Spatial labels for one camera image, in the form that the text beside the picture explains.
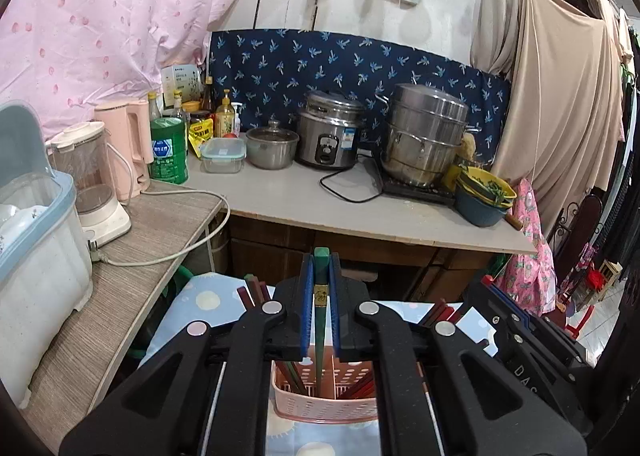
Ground dark-lidded jar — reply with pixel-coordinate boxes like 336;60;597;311
182;103;211;127

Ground black induction cooktop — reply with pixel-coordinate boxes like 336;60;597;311
372;156;458;207

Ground blue basin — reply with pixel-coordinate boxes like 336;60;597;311
454;181;518;228

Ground green vegetables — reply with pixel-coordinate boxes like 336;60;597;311
477;175;507;199

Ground small wooden stool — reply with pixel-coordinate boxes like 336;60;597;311
597;260;624;290

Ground green plastic jar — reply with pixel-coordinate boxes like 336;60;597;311
149;117;190;185

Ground navy printed cloth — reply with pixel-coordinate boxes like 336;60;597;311
207;28;513;172

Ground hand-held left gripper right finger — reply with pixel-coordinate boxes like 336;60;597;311
327;253;588;456

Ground pink pineapple garment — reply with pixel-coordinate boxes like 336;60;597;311
495;178;556;317

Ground pink kettle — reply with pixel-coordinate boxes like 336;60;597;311
95;101;154;202

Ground maroon chopstick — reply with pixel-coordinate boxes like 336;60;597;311
238;286;296;393

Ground wooden cabinet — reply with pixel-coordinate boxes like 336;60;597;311
220;216;496;307

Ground stainless steamer pot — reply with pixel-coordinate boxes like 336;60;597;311
375;82;483;188

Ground clear food container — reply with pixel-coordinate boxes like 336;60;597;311
200;137;247;174

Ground red plastic stool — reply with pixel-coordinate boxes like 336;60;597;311
565;308;594;340

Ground black power cable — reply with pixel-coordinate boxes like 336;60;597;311
320;156;386;204

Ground beige hanging cloth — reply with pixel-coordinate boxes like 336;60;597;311
470;0;636;237

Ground steel rice cooker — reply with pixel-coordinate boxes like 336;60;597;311
295;90;368;171

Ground white dish box blue lid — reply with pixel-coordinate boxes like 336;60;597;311
0;101;96;409

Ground white carton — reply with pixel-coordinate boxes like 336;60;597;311
161;65;201;104

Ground pink utensil basket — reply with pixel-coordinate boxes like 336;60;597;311
270;351;381;424

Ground dark metal chair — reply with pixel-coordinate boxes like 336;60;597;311
552;193;606;282

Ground yellow basin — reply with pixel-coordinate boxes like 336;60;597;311
456;166;517;204

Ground green chopstick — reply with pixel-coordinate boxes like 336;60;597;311
313;247;331;398

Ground blue dotted tablecloth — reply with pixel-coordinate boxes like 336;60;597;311
137;273;493;456

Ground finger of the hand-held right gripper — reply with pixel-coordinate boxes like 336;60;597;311
479;275;598;367

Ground yellow packet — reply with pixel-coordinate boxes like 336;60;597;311
188;120;216;157

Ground red chopstick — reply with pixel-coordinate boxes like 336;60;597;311
342;306;443;399

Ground white power cable with plug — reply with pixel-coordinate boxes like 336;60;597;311
87;188;231;267

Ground small pot with glass lid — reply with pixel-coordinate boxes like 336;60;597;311
245;120;300;170

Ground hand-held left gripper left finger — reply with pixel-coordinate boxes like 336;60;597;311
59;253;317;456

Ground pink dotted curtain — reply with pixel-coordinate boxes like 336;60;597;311
0;0;281;142

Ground white blender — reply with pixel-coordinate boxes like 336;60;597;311
47;121;132;248

